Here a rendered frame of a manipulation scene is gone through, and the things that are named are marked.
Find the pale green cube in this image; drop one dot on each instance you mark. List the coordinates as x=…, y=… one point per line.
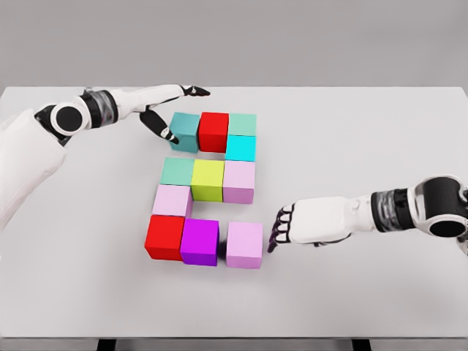
x=177, y=171
x=243, y=124

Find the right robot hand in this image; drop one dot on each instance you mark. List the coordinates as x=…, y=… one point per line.
x=314, y=223

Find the purple cube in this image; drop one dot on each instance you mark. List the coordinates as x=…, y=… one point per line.
x=199, y=241

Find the yellow-green cube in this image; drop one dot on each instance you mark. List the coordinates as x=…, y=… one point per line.
x=207, y=180

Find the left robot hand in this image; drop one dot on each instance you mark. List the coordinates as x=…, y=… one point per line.
x=157, y=96

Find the cyan cube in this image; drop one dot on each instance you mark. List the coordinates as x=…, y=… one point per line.
x=240, y=148

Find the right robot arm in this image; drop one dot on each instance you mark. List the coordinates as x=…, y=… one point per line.
x=413, y=208

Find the teal cube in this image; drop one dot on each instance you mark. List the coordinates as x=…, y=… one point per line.
x=184, y=132

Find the red cube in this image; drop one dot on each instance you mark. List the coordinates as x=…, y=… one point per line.
x=213, y=131
x=164, y=237

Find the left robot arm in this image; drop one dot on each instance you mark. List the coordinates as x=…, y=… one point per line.
x=44, y=146

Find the light pink cube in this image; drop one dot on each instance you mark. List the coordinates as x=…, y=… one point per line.
x=244, y=244
x=172, y=200
x=239, y=181

